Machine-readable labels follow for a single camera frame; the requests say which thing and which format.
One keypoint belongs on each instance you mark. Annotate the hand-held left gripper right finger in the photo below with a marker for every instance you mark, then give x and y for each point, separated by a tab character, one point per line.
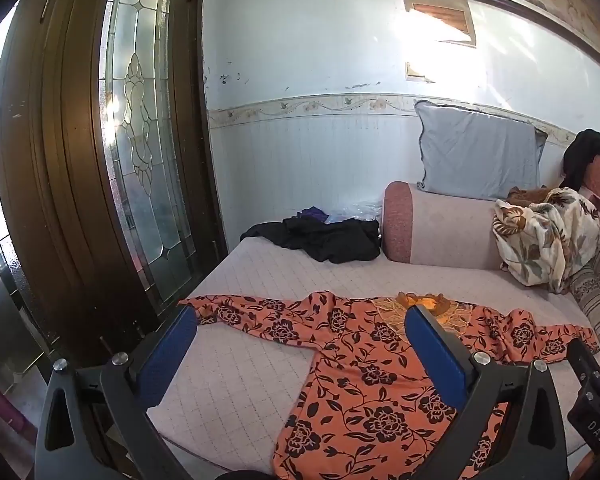
437	355

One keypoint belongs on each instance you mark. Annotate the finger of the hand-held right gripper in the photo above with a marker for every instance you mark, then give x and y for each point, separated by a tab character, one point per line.
587	360

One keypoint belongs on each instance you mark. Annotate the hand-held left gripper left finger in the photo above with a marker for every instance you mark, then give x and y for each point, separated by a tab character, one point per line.
167	355

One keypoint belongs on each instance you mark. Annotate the orange floral top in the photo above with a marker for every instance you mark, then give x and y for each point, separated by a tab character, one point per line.
360	385

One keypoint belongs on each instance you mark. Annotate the pink quilted bed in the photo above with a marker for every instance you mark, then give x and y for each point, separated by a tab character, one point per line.
260	370

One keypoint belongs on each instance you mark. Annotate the pink bolster pillow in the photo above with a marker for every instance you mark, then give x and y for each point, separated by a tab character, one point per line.
445	230

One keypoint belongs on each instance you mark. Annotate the cream floral blanket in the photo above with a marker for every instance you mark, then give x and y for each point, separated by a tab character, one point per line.
545	240

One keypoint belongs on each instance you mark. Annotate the black cloth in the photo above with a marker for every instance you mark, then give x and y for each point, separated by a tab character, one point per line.
330	242

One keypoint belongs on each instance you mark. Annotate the clear plastic bag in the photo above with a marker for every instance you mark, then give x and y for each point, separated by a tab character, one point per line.
355	211

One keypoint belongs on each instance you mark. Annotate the brown cloth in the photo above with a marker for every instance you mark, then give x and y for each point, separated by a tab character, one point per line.
527	195

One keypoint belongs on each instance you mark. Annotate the purple cloth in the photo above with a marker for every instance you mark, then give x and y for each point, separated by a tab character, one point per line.
314	214

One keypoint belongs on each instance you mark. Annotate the black garment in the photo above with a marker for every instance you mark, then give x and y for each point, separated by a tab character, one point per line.
582	155

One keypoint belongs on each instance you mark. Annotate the grey-blue pillow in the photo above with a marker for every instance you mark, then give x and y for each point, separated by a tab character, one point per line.
475	150

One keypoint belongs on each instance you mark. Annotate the wooden door with leaded glass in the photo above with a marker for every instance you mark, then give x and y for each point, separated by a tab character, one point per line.
55	160

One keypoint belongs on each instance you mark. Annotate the framed wall panel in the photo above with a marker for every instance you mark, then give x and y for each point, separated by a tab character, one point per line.
440	15

